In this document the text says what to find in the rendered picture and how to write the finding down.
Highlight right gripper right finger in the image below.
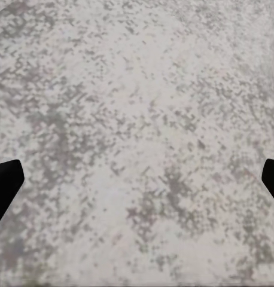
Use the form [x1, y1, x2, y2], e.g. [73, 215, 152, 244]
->
[261, 158, 274, 197]

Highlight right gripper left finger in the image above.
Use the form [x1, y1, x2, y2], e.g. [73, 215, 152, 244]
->
[0, 159, 25, 220]

